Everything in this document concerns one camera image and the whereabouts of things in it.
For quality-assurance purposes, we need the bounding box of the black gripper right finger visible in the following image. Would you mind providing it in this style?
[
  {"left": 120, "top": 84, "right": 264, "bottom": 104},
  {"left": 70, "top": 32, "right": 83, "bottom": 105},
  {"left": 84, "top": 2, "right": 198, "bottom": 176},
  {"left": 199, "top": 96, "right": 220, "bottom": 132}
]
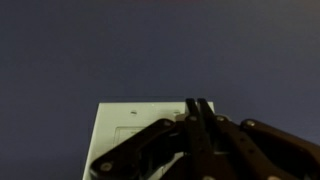
[{"left": 197, "top": 98, "right": 320, "bottom": 180}]

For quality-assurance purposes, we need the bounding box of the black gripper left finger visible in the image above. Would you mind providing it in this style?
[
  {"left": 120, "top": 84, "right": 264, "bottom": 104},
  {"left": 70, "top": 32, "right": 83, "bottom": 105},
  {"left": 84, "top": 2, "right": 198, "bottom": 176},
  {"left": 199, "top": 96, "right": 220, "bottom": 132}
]
[{"left": 88, "top": 98, "right": 215, "bottom": 180}]

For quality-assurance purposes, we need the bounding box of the white rocker light switch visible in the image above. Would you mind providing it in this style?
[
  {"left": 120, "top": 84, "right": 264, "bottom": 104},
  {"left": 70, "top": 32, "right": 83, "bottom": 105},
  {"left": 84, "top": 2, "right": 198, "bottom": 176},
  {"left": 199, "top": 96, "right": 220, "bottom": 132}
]
[{"left": 114, "top": 126, "right": 148, "bottom": 146}]

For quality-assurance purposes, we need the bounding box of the white light switch plate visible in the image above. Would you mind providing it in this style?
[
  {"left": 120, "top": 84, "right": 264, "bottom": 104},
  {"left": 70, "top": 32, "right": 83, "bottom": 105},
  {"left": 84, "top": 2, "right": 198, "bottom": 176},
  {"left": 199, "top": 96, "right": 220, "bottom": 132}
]
[{"left": 82, "top": 101, "right": 216, "bottom": 180}]

